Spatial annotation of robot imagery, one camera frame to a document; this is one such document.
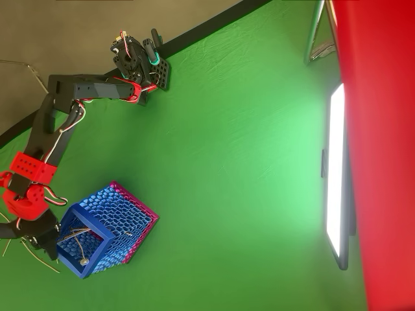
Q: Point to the black LED light panel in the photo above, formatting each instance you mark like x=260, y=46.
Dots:
x=335, y=178

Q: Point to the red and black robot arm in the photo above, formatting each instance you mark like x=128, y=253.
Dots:
x=90, y=89

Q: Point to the green table cloth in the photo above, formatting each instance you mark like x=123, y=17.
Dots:
x=210, y=162

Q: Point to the blue and magenta lattice basket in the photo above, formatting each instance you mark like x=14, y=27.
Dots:
x=123, y=207

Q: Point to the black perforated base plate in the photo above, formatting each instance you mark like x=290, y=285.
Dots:
x=162, y=73

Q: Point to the chrome tube stand frame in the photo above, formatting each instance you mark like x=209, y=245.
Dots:
x=314, y=29

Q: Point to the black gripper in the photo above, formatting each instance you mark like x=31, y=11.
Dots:
x=45, y=230

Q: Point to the large red blurred object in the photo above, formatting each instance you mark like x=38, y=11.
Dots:
x=382, y=129

